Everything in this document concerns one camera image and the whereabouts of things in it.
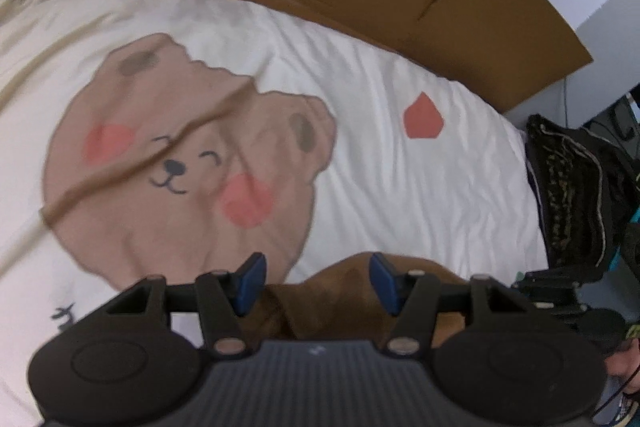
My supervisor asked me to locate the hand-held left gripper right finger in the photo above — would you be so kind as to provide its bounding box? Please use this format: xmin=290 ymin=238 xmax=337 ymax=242
xmin=369 ymin=253 xmax=532 ymax=359

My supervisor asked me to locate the cream bear printed blanket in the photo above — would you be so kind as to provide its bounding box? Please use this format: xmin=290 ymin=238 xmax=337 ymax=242
xmin=0 ymin=0 xmax=551 ymax=427

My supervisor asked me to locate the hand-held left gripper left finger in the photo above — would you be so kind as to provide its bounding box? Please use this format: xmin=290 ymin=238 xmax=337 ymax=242
xmin=102 ymin=253 xmax=268 ymax=359

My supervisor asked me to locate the brown t-shirt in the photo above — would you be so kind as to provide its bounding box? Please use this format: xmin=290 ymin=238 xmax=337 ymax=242
xmin=260 ymin=251 xmax=472 ymax=349

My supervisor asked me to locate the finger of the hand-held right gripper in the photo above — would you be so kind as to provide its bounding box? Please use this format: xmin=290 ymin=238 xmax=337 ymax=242
xmin=511 ymin=268 xmax=605 ymax=308

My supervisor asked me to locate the dark leopard patterned garment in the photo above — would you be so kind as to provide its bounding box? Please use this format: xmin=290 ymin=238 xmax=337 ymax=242
xmin=525 ymin=113 xmax=640 ymax=269

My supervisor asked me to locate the person's right hand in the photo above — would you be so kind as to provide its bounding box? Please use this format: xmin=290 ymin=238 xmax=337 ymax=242
xmin=606 ymin=341 xmax=640 ymax=390

